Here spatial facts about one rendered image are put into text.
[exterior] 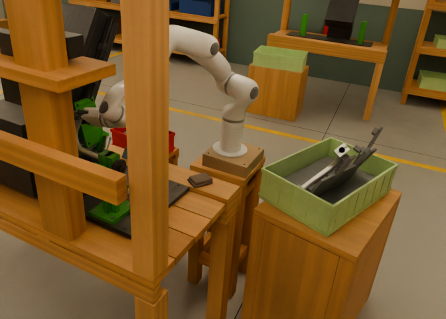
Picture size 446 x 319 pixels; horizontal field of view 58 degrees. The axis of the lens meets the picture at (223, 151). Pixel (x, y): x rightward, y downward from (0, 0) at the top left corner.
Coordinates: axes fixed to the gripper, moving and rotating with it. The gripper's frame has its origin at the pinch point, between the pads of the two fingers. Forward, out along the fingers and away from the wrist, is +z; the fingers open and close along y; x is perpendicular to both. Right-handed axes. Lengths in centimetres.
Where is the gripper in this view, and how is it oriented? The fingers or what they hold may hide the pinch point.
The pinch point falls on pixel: (80, 118)
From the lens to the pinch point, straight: 183.8
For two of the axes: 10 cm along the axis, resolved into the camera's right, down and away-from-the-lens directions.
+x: -2.1, 9.2, -3.4
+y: -4.4, -4.0, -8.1
